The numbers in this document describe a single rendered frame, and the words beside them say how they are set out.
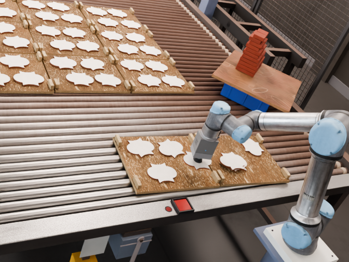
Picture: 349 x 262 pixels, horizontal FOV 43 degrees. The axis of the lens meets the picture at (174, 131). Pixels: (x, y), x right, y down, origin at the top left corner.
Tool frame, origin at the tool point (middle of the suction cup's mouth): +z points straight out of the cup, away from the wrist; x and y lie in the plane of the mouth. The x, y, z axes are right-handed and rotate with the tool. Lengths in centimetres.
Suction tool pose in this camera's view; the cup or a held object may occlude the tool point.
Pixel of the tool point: (196, 161)
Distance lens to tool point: 197.0
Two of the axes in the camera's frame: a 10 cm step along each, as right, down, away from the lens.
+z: -3.0, 7.7, 5.6
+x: 1.6, 6.2, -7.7
